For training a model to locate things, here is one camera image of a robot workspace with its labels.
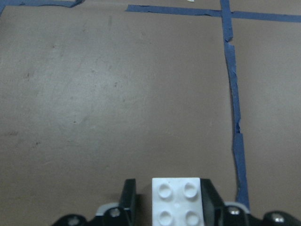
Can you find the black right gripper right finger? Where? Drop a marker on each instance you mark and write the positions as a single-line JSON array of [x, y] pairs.
[[212, 203]]

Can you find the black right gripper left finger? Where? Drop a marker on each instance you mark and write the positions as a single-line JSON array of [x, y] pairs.
[[128, 200]]

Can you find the white building block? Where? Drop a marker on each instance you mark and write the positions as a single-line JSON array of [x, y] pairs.
[[177, 202]]

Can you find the brown paper table cover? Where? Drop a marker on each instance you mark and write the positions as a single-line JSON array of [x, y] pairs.
[[93, 95]]

